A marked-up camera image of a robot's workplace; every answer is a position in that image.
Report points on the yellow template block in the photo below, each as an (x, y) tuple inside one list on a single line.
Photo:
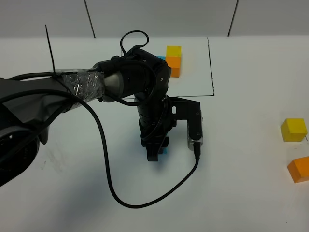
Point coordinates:
[(173, 51)]

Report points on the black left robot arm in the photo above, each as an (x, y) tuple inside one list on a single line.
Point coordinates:
[(29, 103)]

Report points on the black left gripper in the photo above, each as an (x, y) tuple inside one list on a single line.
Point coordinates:
[(155, 123)]

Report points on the orange template block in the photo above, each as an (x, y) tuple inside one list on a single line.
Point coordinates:
[(175, 64)]

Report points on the black zip tie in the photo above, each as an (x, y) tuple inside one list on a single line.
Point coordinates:
[(50, 50)]

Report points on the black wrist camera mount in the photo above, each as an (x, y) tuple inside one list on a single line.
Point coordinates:
[(184, 109)]

